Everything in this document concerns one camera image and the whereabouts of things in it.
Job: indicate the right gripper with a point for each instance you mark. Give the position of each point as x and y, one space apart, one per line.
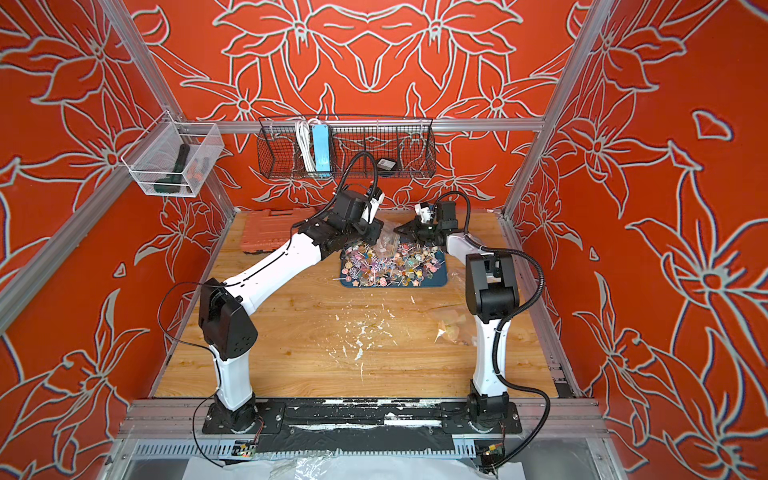
421 234

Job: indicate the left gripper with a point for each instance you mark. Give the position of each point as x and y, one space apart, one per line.
376 229

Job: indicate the blue plastic tray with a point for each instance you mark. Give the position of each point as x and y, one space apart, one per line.
393 282

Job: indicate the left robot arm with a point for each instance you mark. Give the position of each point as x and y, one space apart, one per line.
226 307

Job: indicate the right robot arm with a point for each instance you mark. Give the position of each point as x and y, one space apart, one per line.
491 294

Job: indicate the poured candy pile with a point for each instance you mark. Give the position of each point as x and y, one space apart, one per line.
390 264

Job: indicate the orange tool case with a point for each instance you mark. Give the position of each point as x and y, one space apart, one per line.
266 230

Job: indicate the small black device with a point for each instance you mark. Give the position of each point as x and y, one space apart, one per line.
386 165

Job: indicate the light blue power bank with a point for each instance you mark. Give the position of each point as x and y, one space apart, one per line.
322 149

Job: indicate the green black screwdriver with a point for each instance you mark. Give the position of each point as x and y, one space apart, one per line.
171 182

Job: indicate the clear acrylic box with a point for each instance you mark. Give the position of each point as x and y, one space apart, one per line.
153 153

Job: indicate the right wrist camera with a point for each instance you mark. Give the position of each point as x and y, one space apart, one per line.
424 212

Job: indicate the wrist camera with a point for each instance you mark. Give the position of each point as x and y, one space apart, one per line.
424 212
374 206

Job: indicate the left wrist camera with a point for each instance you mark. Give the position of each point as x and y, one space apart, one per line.
374 206

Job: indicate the black wire basket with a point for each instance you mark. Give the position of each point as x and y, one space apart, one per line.
285 146

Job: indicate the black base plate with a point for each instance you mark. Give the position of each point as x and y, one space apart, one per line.
272 416

